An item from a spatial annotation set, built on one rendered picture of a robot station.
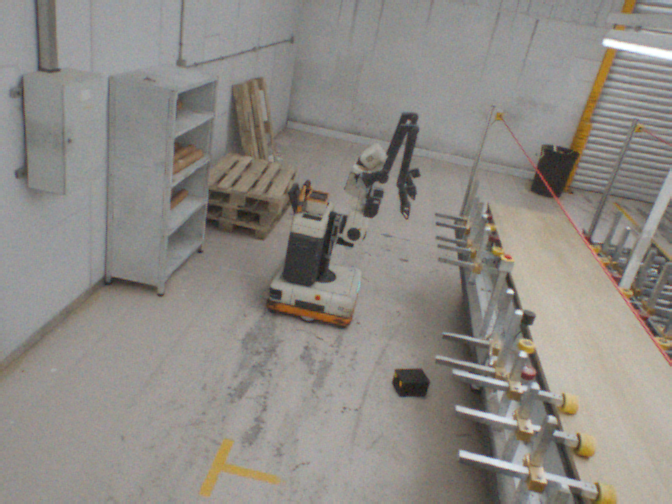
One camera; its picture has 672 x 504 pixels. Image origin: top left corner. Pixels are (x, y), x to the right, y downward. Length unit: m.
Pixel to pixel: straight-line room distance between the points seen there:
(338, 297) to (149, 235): 1.45
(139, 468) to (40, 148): 1.73
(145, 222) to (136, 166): 0.41
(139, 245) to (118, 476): 1.86
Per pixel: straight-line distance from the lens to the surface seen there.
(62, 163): 3.54
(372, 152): 4.22
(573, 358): 3.22
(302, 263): 4.38
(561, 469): 2.68
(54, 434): 3.55
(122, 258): 4.69
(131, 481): 3.28
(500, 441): 2.81
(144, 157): 4.34
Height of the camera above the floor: 2.35
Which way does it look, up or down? 24 degrees down
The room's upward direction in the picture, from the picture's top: 11 degrees clockwise
